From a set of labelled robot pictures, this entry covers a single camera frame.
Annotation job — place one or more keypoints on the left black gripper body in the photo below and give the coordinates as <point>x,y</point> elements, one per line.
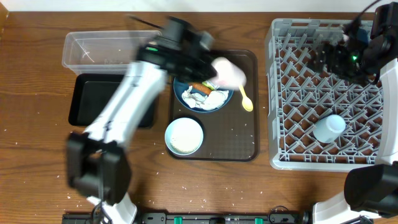
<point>204,70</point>

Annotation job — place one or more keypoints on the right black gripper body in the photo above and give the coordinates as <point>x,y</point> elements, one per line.
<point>327,58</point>

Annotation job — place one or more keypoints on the pink plastic cup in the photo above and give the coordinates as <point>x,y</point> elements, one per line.
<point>228,75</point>

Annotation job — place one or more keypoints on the yellow plastic spoon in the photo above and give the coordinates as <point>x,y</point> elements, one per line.
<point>246,101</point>

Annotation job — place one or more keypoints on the light blue bowl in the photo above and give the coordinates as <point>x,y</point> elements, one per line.
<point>183,136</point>

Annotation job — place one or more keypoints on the light blue plastic cup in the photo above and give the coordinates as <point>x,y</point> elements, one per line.
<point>329,128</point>

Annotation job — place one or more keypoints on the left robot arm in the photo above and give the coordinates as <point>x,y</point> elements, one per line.
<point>96,159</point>

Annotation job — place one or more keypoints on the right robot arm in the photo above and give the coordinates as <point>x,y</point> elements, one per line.
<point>366,59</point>

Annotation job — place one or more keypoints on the grey dishwasher rack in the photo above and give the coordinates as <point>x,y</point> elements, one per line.
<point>299,97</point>

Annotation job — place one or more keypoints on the orange carrot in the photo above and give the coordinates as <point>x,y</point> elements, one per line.
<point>201,87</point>

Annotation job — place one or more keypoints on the dark blue plate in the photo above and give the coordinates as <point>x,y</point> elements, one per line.
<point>186,104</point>

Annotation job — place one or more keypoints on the silver green snack wrapper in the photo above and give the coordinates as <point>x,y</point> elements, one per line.
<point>210,85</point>

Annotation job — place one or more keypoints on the crumpled white tissue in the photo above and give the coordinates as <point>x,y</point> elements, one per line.
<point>214,100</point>

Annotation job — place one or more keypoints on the brown serving tray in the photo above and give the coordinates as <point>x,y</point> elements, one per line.
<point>230,133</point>

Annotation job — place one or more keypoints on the black rectangular tray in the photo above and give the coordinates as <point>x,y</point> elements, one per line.
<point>91,94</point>

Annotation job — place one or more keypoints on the clear plastic bin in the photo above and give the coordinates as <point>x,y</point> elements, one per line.
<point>103,52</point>

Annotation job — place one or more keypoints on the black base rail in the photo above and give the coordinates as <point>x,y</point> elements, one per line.
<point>273,218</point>

